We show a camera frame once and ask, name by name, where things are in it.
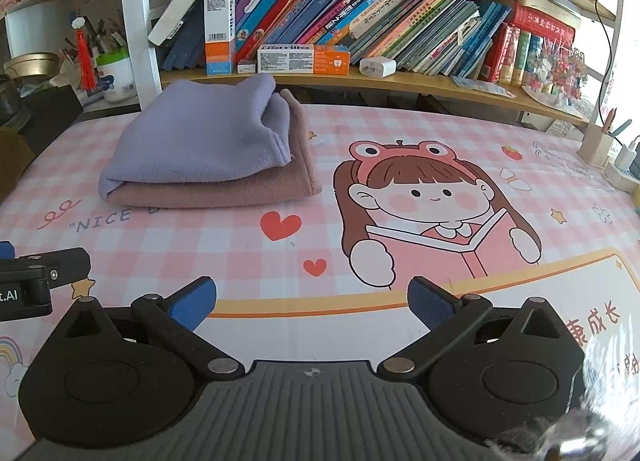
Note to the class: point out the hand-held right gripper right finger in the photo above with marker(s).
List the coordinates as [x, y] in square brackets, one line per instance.
[430, 303]

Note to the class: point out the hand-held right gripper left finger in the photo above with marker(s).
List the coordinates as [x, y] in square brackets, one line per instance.
[192, 303]

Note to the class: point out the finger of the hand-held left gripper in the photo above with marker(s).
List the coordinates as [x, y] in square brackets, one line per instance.
[65, 263]

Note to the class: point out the pink and purple sweater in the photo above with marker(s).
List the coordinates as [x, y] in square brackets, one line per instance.
[200, 141]

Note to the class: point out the pink printed desk mat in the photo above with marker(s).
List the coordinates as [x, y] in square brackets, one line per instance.
[250, 251]

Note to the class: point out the black box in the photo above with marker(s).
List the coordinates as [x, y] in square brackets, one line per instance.
[52, 116]

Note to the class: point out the white plastic jar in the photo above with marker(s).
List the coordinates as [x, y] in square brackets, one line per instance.
[116, 78]

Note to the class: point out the gold metal bowl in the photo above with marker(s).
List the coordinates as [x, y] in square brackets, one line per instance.
[30, 65]

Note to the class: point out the red tassel ornament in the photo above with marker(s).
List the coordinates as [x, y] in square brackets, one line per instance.
[84, 58]

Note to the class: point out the flat pale packet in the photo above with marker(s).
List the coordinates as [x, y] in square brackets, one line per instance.
[480, 86]

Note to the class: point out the beige pen holder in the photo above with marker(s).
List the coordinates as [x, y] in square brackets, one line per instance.
[596, 148]

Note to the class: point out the bundle of pens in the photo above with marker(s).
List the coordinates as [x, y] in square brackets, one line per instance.
[100, 38]

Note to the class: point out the beige power strip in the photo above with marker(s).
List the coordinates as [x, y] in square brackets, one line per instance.
[622, 181]

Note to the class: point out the wooden bookshelf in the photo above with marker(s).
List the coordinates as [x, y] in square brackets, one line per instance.
[135, 41]

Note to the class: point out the white charger block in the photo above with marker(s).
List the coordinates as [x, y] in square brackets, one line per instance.
[377, 67]

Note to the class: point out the white plug adapter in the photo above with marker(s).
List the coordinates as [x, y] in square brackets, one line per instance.
[625, 156]

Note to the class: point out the colourful figurine display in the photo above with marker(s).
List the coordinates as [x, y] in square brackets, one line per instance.
[552, 71]

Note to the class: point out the long white orange toothpaste box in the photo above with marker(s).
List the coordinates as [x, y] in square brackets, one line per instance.
[300, 59]

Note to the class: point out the tall white orange toothpaste box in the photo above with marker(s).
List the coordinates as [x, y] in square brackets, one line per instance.
[220, 31]

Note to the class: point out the row of books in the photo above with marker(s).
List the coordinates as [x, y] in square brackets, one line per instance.
[375, 16]

